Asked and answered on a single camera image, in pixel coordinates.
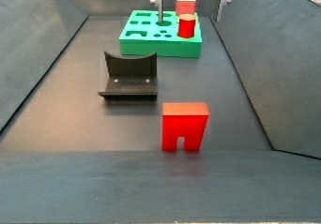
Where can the red double-square block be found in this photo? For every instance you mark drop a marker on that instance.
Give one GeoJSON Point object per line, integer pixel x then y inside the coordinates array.
{"type": "Point", "coordinates": [184, 120]}

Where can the green shape-sorter board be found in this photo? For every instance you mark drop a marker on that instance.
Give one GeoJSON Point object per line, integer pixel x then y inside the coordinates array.
{"type": "Point", "coordinates": [144, 35]}

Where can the red rounded rectangular block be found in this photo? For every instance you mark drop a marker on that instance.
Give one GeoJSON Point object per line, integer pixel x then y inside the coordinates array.
{"type": "Point", "coordinates": [184, 7]}

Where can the red hexagonal peg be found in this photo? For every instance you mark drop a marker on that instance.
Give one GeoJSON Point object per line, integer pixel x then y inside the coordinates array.
{"type": "Point", "coordinates": [186, 25]}

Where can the black curved holder stand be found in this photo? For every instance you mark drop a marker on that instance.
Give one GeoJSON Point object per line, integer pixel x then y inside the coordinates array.
{"type": "Point", "coordinates": [131, 76]}

